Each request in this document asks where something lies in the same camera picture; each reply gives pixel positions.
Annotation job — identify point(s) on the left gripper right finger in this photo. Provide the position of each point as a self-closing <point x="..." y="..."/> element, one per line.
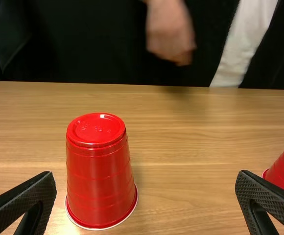
<point x="274" y="203"/>

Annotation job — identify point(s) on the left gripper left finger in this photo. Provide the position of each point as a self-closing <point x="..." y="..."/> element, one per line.
<point x="12" y="203"/>

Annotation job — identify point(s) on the person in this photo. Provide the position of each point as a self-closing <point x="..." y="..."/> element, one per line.
<point x="242" y="36"/>

